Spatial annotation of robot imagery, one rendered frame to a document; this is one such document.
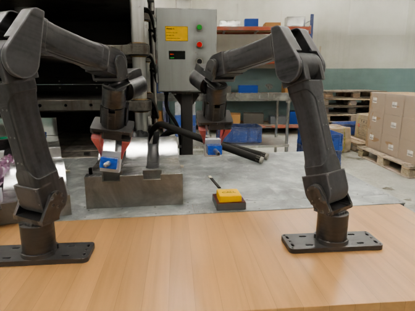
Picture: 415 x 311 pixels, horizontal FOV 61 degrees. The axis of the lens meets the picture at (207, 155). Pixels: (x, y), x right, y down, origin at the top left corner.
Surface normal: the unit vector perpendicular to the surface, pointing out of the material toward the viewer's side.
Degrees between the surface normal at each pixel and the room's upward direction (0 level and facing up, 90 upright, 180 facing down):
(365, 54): 90
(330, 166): 71
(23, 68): 90
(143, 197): 90
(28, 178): 99
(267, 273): 0
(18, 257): 0
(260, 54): 93
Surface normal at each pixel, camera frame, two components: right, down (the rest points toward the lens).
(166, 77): 0.14, 0.22
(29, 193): -0.43, 0.36
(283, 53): -0.79, 0.14
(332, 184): 0.59, -0.15
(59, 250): 0.00, -0.97
